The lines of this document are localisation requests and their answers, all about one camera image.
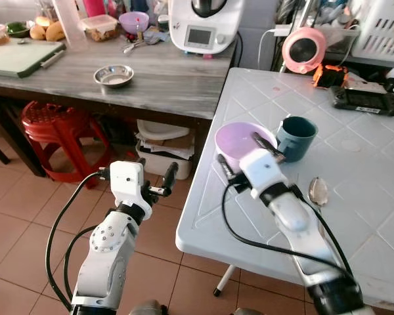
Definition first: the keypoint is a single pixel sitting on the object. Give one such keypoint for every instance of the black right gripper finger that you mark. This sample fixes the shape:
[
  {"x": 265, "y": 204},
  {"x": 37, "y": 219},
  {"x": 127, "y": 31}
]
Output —
[
  {"x": 269, "y": 147},
  {"x": 226, "y": 167}
]

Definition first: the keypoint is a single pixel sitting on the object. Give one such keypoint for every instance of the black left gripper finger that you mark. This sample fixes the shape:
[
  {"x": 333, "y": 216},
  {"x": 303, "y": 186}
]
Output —
[
  {"x": 171, "y": 175},
  {"x": 140, "y": 165}
]

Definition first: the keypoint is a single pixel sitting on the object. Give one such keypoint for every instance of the large purple plastic bowl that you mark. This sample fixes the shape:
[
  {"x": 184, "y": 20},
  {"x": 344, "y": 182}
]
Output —
[{"x": 240, "y": 139}]

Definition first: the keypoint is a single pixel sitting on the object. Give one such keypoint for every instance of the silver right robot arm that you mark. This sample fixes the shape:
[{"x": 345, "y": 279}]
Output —
[{"x": 292, "y": 220}]

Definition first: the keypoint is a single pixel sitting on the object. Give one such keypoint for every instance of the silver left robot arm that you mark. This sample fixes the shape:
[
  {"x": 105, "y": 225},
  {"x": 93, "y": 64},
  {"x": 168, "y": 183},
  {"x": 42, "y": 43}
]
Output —
[{"x": 108, "y": 243}]

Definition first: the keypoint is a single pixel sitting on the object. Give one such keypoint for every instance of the white storage bin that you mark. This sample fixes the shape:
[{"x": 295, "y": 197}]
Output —
[{"x": 161, "y": 154}]

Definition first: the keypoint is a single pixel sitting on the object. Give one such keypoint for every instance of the teal mug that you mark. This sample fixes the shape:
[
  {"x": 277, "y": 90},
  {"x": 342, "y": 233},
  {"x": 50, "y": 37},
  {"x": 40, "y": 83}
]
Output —
[{"x": 299, "y": 141}]

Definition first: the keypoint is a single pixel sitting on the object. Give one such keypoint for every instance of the metal spoon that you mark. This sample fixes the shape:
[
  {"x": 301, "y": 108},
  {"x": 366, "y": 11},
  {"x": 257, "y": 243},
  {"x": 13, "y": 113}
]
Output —
[{"x": 318, "y": 190}]

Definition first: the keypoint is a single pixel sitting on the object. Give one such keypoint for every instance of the white plastic table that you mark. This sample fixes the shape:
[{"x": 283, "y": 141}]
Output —
[{"x": 354, "y": 170}]

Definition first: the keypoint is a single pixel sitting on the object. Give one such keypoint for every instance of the grey wood counter table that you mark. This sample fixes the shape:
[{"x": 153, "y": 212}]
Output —
[{"x": 171, "y": 79}]

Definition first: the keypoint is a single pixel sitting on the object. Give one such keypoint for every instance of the orange and black device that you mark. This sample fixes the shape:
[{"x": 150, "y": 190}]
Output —
[{"x": 328, "y": 76}]

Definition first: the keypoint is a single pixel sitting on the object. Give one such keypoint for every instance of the red plastic stool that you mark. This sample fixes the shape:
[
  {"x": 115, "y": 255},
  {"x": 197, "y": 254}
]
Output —
[{"x": 56, "y": 128}]

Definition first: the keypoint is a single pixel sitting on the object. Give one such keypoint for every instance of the small steel bowl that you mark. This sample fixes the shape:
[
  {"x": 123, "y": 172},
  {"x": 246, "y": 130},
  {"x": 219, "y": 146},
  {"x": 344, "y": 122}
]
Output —
[{"x": 113, "y": 77}]

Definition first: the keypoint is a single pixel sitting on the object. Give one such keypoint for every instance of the pink round appliance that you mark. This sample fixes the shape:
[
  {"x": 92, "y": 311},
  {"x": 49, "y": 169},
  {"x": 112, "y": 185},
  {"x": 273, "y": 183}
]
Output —
[{"x": 304, "y": 49}]

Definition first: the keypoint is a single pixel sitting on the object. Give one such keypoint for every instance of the black handheld controller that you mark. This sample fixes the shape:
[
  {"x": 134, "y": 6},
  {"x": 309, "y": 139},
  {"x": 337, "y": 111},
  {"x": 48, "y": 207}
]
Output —
[{"x": 366, "y": 100}]

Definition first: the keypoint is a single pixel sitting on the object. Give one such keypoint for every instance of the white charger plug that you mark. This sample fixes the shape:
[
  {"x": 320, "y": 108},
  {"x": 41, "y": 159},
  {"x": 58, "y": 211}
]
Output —
[{"x": 282, "y": 30}]

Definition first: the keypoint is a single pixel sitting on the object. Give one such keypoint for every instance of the robot left leg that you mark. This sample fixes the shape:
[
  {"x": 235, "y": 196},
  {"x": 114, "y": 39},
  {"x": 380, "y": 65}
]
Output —
[{"x": 148, "y": 308}]

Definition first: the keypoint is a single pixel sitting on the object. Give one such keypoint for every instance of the white kitchen machine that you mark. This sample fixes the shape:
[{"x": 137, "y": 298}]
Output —
[{"x": 207, "y": 29}]

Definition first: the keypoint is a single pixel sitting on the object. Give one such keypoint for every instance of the clear plastic food container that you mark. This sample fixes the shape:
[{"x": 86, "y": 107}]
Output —
[{"x": 100, "y": 27}]

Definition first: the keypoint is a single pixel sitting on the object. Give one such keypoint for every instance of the small purple bowl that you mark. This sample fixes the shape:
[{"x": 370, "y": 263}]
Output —
[{"x": 134, "y": 21}]

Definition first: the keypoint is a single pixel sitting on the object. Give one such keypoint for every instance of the brown bread roll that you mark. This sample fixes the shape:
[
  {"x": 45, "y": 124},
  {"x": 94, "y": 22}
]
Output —
[
  {"x": 37, "y": 31},
  {"x": 56, "y": 31}
]

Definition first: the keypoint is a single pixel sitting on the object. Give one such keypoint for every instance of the white plastic basket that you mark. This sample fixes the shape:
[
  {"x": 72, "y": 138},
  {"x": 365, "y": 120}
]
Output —
[{"x": 381, "y": 33}]

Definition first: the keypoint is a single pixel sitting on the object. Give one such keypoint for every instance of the green cutting board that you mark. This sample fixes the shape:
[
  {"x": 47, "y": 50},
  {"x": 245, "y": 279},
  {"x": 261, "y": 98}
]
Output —
[{"x": 20, "y": 58}]

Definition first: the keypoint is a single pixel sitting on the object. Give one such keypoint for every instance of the green bowl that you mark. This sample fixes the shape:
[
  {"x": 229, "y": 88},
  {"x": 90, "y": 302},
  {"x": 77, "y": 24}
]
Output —
[{"x": 17, "y": 29}]

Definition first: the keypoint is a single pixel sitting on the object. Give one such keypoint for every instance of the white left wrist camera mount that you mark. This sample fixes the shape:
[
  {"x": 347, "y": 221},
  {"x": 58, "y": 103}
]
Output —
[{"x": 127, "y": 180}]

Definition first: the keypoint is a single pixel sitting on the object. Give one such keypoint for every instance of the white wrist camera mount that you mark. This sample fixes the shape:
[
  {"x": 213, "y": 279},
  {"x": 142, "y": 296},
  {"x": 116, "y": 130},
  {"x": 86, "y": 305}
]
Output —
[
  {"x": 127, "y": 180},
  {"x": 262, "y": 170}
]

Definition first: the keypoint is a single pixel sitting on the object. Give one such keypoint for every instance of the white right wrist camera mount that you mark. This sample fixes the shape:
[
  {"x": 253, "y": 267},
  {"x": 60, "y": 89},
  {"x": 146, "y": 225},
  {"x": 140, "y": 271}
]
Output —
[{"x": 262, "y": 170}]

